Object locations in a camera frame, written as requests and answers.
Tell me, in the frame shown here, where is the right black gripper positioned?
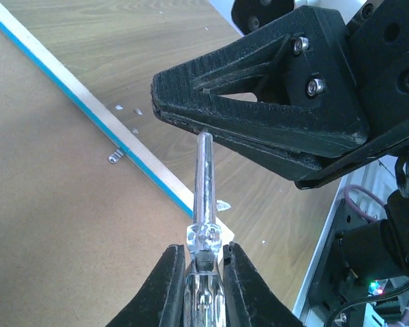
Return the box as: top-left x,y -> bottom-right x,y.
296,1 -> 409,189

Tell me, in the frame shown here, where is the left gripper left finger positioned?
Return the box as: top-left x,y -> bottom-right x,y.
107,245 -> 185,327

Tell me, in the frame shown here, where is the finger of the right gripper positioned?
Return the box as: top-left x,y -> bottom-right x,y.
156,112 -> 322,181
151,6 -> 369,158

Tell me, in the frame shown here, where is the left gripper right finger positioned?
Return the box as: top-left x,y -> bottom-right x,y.
223,242 -> 303,327

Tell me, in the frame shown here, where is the clear handle screwdriver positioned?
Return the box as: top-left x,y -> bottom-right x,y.
183,132 -> 226,326

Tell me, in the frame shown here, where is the blue wooden picture frame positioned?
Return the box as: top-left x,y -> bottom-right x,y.
0,1 -> 232,326

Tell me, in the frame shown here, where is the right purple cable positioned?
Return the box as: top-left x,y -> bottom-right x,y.
343,184 -> 388,222

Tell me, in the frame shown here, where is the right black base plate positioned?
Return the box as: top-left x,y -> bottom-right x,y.
306,199 -> 368,326

